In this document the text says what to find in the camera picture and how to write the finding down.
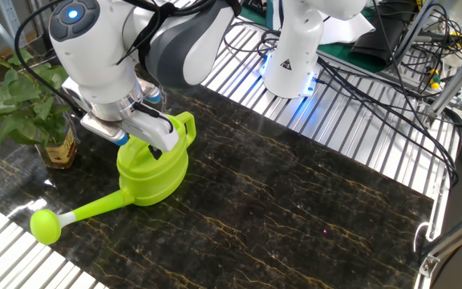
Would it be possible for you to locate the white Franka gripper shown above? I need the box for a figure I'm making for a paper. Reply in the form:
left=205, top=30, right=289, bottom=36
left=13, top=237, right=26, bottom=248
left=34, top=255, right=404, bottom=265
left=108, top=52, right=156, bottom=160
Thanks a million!
left=61, top=75, right=180, bottom=161

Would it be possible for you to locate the lime green watering can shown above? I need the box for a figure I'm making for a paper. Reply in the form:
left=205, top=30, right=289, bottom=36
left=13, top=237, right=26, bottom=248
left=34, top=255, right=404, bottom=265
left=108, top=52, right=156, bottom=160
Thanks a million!
left=29, top=111, right=197, bottom=246

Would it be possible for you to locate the green leafy plant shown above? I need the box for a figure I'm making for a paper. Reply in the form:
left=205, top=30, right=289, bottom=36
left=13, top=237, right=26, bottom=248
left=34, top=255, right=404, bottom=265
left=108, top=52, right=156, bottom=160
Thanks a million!
left=0, top=47, right=80, bottom=173

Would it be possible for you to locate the glass bottle with label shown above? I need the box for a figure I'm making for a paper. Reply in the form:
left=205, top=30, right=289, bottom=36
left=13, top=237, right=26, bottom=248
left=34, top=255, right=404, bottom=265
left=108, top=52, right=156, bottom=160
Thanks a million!
left=34, top=120, right=79, bottom=169

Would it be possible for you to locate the dark marble pattern mat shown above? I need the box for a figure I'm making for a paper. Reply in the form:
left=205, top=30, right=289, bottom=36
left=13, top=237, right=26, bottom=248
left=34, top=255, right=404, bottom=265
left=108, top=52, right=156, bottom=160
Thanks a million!
left=0, top=19, right=435, bottom=289

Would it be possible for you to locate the white cloth sheet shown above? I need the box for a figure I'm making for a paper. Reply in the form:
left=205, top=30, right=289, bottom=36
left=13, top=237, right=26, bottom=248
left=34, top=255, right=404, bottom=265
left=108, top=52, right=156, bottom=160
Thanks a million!
left=318, top=11, right=376, bottom=46

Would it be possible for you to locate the black pouch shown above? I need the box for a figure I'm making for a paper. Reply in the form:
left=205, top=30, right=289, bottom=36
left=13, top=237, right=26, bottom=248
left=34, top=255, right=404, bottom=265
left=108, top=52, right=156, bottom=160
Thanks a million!
left=353, top=3, right=411, bottom=67

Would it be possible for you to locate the yellow green screwdriver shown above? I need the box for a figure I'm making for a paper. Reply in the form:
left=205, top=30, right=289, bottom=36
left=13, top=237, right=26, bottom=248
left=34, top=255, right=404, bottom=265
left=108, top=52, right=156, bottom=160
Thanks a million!
left=427, top=67, right=441, bottom=90

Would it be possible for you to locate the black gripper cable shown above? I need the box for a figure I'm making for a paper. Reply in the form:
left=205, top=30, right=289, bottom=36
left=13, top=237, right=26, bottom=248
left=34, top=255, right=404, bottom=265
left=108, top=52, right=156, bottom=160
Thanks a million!
left=132, top=102, right=175, bottom=133

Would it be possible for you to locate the silver blue-tipped camera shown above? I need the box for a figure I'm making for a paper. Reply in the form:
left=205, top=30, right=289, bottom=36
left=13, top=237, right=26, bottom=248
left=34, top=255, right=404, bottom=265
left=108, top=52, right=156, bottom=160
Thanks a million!
left=138, top=78, right=163, bottom=104
left=80, top=112, right=130, bottom=147

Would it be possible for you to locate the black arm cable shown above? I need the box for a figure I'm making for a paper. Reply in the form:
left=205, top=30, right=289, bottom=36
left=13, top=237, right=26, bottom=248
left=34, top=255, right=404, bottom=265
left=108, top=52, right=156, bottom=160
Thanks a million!
left=13, top=0, right=242, bottom=120

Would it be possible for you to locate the grey metal frame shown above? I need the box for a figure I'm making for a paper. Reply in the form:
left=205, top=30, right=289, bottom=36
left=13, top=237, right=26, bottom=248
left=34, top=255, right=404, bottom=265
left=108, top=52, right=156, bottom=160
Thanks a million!
left=0, top=0, right=30, bottom=51

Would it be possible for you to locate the black cable bundle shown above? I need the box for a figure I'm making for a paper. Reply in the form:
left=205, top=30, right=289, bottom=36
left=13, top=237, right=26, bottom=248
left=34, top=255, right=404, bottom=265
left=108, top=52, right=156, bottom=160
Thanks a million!
left=221, top=0, right=462, bottom=189

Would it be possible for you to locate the aluminium diagonal post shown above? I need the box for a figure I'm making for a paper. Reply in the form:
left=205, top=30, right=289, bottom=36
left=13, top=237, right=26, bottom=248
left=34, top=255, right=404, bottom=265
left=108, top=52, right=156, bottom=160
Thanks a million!
left=427, top=39, right=462, bottom=117

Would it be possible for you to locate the aluminium bracket post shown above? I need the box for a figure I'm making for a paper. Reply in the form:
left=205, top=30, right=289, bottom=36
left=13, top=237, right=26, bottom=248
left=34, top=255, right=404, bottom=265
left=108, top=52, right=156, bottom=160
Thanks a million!
left=418, top=207, right=462, bottom=279

